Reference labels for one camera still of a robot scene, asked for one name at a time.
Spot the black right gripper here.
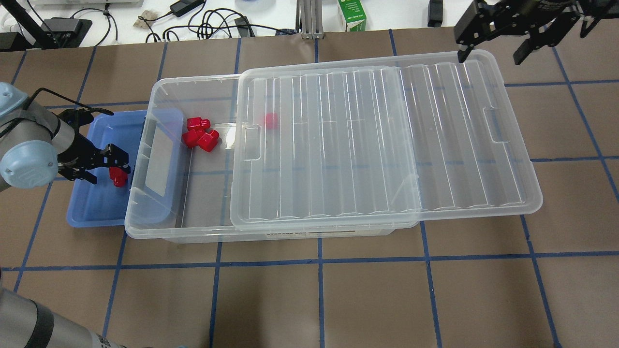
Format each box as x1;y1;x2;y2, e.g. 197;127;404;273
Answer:
455;0;581;65

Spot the green white milk carton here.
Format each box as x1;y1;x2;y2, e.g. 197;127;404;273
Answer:
337;0;368;32

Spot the blue plastic tray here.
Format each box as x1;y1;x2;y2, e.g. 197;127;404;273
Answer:
66;110;185;229

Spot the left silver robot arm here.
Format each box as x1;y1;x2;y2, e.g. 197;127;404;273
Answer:
0;82;131;191

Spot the clear plastic storage box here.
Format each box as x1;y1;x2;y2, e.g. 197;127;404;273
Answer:
125;66;420;243

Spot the clear plastic box lid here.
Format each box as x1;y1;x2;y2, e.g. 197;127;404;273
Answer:
229;49;543;233

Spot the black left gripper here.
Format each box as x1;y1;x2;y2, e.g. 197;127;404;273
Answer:
58;107;131;185

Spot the red block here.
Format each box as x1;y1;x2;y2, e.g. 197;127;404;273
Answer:
109;167;129;188
181;129;205;148
264;113;279;130
186;117;211;131
197;130;220;153

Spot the black camera on stand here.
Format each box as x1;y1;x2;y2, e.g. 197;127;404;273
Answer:
1;0;93;49

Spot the black power adapter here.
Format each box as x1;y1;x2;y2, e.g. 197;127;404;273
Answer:
169;0;206;17

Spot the aluminium frame post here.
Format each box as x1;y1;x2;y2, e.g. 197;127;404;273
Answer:
296;0;324;40

